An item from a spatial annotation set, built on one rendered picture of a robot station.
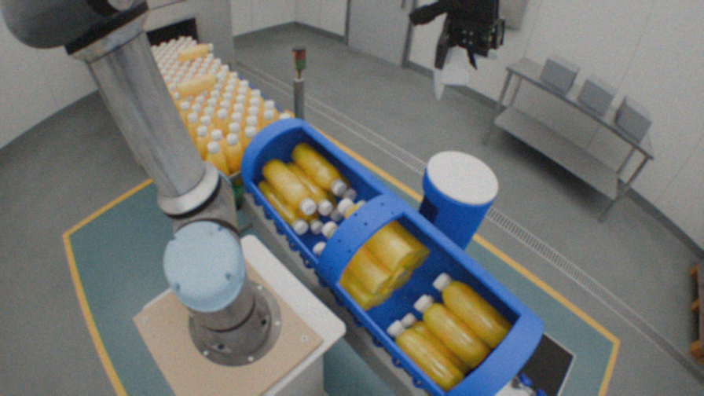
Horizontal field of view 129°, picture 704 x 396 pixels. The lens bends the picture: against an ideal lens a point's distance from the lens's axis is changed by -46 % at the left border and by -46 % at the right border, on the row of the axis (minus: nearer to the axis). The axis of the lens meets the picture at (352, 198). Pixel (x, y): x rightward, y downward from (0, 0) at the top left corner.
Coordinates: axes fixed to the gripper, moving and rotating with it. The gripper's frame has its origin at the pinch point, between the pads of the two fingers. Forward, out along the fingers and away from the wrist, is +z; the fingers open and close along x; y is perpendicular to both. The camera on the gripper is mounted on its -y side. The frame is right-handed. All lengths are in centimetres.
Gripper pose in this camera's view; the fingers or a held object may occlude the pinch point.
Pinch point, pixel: (456, 83)
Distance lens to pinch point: 60.1
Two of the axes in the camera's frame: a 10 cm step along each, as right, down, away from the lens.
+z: 1.5, 6.5, 7.5
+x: 6.9, -6.1, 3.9
